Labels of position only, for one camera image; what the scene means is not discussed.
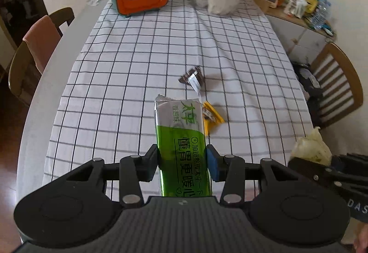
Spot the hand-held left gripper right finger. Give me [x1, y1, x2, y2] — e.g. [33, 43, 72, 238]
[205, 144, 294, 208]

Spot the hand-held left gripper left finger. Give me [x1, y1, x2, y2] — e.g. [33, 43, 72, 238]
[66, 144, 159, 208]

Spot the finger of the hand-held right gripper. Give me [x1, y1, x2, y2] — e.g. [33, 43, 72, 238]
[288, 157, 355, 194]
[330, 153, 368, 171]

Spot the cream snack packet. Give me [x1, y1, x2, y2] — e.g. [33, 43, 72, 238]
[290, 127, 333, 166]

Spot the green cracker packet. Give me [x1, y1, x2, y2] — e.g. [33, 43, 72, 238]
[154, 94, 213, 198]

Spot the yellow sesame snack packet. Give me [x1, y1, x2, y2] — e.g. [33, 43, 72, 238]
[201, 101, 225, 137]

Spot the wooden slatted chair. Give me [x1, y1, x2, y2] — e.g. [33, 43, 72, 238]
[310, 41, 364, 129]

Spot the dark bag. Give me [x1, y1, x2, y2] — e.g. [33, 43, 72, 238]
[293, 61, 323, 127]

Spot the brown snack packet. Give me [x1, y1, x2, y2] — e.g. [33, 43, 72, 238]
[179, 67, 205, 101]

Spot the black and white checkered tablecloth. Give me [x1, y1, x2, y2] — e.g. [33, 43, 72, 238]
[42, 0, 317, 204]

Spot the white cabinet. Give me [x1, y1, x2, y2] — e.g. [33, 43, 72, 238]
[267, 8, 337, 65]

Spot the pack of water bottles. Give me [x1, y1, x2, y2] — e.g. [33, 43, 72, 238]
[311, 2, 332, 29]

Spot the wooden chair with pink cushion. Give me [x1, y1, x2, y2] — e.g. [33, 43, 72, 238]
[8, 7, 75, 107]

